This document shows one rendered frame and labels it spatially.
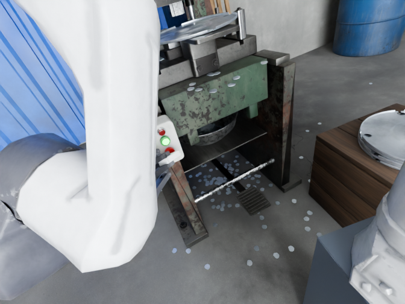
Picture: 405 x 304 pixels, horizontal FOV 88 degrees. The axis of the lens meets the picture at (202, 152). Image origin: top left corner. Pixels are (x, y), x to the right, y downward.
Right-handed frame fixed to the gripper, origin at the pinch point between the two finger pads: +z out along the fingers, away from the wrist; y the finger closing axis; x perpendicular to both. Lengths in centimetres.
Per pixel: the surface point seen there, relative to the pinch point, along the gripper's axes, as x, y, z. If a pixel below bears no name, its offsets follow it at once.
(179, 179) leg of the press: 10.6, -10.2, 14.2
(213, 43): -15.3, 26.5, 26.2
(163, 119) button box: -0.5, 9.9, 3.7
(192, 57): -8.6, 25.0, 21.9
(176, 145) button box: 0.4, 2.1, 5.9
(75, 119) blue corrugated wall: 133, 50, 80
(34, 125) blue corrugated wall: 152, 56, 59
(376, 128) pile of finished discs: -52, -21, 42
